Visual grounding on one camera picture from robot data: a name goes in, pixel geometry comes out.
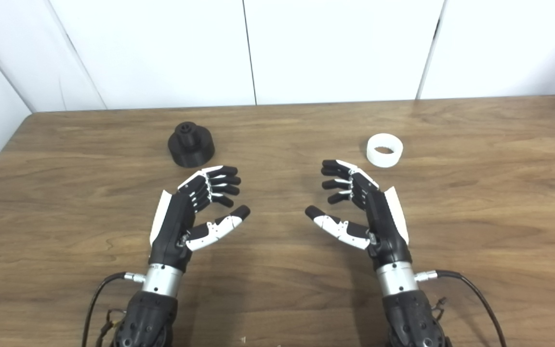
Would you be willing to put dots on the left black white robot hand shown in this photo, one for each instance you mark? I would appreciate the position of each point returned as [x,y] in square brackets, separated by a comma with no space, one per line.
[174,226]

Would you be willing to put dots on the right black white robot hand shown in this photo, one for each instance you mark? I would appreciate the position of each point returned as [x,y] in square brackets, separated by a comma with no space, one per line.
[383,226]

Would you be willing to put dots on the round black plastic part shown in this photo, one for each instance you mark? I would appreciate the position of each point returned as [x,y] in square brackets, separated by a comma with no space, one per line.
[191,149]

